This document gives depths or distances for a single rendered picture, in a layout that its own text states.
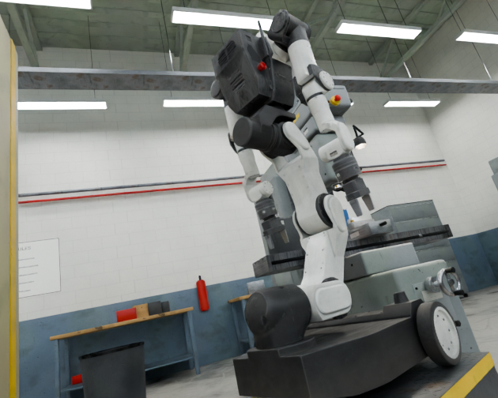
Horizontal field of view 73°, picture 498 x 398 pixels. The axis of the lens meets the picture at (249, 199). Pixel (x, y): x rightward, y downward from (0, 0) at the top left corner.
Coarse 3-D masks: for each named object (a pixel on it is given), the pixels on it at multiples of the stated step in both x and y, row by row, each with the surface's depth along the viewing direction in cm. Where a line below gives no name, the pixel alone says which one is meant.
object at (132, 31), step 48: (96, 0) 581; (144, 0) 597; (192, 0) 529; (240, 0) 642; (288, 0) 662; (336, 0) 610; (384, 0) 717; (432, 0) 743; (96, 48) 676; (144, 48) 702; (192, 48) 730; (336, 48) 829; (384, 48) 853
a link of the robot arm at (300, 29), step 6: (294, 18) 131; (294, 24) 131; (300, 24) 133; (306, 24) 136; (288, 30) 131; (294, 30) 132; (300, 30) 132; (306, 30) 136; (288, 36) 133; (294, 36) 131; (300, 36) 131; (306, 36) 132; (288, 48) 134
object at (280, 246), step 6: (282, 222) 181; (288, 222) 182; (288, 228) 181; (294, 228) 182; (276, 234) 177; (288, 234) 179; (294, 234) 181; (276, 240) 176; (282, 240) 177; (294, 240) 179; (276, 246) 176; (282, 246) 176; (288, 246) 177; (294, 246) 178; (300, 246) 179; (270, 252) 183; (276, 252) 176; (282, 252) 174
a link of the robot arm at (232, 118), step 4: (224, 108) 163; (228, 108) 160; (228, 112) 160; (232, 112) 159; (228, 116) 160; (232, 116) 159; (236, 116) 158; (240, 116) 159; (228, 120) 160; (232, 120) 158; (236, 120) 158; (228, 124) 160; (232, 124) 158; (228, 128) 160; (232, 128) 157; (228, 136) 161; (232, 140) 161; (232, 144) 161; (232, 148) 162; (236, 152) 162
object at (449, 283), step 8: (440, 272) 141; (448, 272) 140; (432, 280) 148; (440, 280) 139; (448, 280) 140; (456, 280) 142; (432, 288) 146; (440, 288) 139; (448, 288) 140; (456, 288) 141
